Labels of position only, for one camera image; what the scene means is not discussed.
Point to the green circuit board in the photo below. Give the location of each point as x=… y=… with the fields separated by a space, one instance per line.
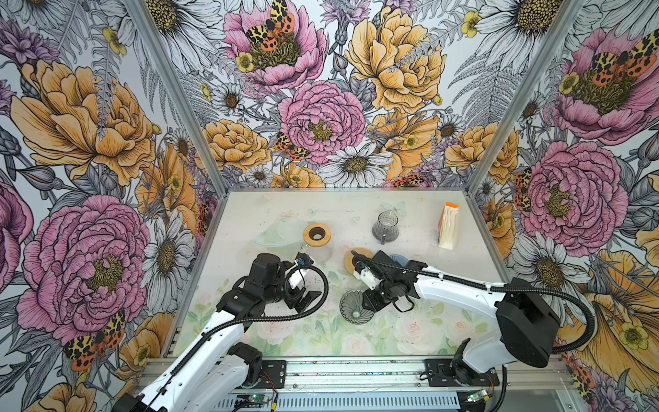
x=252 y=400
x=478 y=396

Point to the blue glass dripper cone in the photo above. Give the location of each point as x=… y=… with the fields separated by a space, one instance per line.
x=399 y=259

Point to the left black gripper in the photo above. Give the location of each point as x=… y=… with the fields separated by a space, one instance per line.
x=292 y=302

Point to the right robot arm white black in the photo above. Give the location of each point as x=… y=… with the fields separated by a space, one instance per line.
x=522 y=326

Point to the clear glass carafe brown handle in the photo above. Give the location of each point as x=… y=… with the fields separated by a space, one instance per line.
x=319 y=255

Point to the aluminium front rail frame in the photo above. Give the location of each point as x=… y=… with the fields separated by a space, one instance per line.
x=393 y=384

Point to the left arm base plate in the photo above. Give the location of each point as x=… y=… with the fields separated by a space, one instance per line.
x=267 y=374

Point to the grey glass dripper cone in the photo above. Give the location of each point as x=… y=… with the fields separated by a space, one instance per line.
x=352 y=310

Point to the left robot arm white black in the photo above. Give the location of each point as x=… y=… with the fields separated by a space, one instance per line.
x=217 y=361

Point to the green circuit board right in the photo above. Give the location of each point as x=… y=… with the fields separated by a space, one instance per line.
x=478 y=396

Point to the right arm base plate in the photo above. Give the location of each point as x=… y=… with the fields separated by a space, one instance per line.
x=441 y=372

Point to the coffee filter pack orange top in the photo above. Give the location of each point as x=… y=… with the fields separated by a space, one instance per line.
x=448 y=227

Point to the smoked grey glass carafe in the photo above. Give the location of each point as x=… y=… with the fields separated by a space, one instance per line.
x=385 y=229

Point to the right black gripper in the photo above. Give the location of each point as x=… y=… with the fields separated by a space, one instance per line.
x=371 y=302

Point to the green circuit board left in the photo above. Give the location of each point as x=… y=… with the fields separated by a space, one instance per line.
x=252 y=400

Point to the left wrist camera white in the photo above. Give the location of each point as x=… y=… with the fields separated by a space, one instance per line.
x=295 y=275

